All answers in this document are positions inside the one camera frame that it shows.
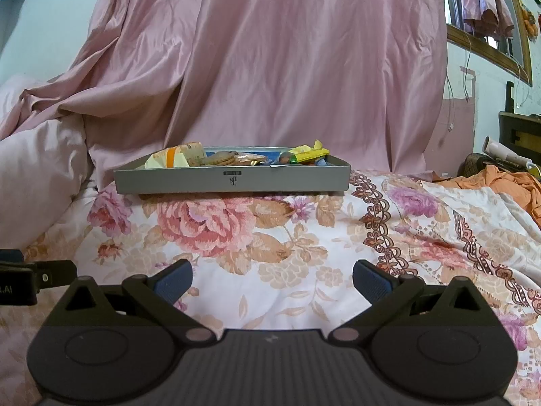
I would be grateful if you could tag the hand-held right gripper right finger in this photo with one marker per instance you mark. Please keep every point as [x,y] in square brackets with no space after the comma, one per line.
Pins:
[372,281]

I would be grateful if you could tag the pale yellow orange-striped packet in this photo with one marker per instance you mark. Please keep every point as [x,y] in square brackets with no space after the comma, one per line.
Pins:
[186,156]

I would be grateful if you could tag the pink sheet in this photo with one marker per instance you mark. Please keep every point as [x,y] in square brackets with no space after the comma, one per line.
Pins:
[253,50]

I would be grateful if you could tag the brown round cookies packet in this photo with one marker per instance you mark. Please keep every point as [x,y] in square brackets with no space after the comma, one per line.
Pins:
[222,158]

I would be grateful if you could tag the orange hanging ornament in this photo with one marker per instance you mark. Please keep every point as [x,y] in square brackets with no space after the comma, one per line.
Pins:
[530,21]

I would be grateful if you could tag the yellow-green biscuit packet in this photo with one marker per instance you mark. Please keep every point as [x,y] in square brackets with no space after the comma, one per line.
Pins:
[312,157]

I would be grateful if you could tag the pink window curtain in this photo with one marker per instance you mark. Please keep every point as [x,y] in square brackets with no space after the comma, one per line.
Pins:
[486,0]

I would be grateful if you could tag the floral blanket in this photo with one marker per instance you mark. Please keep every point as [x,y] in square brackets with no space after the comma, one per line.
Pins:
[296,237]

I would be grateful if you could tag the yellow snack bag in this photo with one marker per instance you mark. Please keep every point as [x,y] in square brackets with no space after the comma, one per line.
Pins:
[302,148]

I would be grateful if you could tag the grey tray box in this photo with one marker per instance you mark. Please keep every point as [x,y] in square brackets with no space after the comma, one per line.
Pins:
[190,182]

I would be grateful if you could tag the wooden window frame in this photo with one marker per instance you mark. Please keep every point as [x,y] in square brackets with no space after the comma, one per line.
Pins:
[477,44]

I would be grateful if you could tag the pale pink pillow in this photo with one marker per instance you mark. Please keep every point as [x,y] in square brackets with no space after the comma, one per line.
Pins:
[38,169]

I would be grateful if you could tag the white tube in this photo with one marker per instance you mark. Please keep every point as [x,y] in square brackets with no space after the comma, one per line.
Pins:
[503,150]

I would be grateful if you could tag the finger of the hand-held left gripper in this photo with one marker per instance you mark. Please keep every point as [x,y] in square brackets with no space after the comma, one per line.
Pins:
[10,256]
[55,273]

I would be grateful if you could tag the orange cloth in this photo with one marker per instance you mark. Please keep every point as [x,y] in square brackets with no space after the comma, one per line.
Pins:
[507,186]

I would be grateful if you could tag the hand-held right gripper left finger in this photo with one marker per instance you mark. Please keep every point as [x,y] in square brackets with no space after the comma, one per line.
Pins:
[173,281]

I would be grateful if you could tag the dark wooden cabinet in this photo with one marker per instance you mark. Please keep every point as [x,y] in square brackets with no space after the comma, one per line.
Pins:
[520,131]

